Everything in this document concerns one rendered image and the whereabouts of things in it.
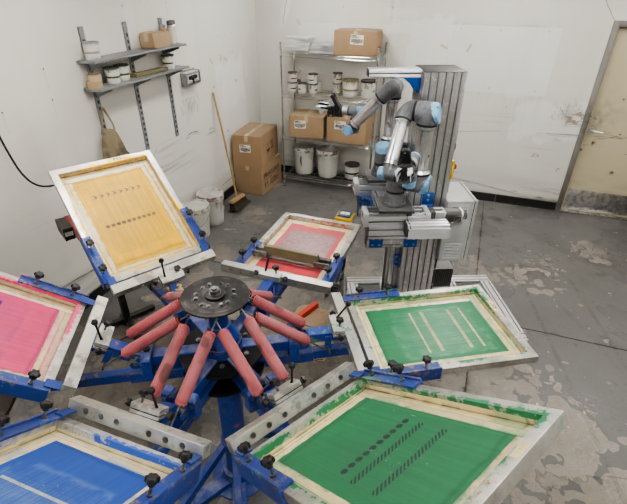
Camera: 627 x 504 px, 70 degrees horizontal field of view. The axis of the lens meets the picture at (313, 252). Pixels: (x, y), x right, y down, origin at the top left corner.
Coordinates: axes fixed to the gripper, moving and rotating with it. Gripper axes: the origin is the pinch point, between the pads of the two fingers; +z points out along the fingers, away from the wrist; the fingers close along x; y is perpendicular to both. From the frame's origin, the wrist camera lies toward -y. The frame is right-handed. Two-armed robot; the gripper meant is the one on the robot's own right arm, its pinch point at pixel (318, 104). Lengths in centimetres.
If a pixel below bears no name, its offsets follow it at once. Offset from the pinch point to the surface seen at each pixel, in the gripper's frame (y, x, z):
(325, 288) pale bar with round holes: 47, -139, -61
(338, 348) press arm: 53, -171, -81
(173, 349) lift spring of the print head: 18, -222, -30
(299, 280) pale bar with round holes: 45, -139, -46
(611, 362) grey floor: 167, -22, -244
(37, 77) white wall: -34, -89, 173
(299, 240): 61, -87, -20
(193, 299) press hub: 10, -201, -27
